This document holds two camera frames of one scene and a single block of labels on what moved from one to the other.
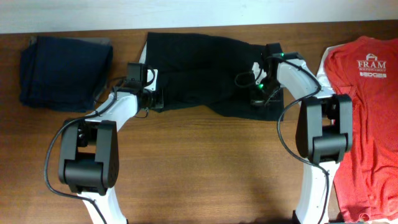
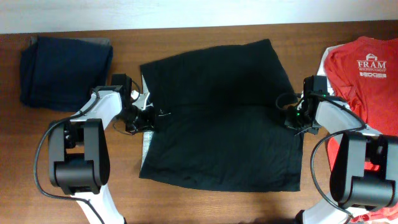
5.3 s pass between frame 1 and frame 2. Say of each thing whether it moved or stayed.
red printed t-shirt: stayed
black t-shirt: moved
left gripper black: moved
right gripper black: moved
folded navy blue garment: stayed
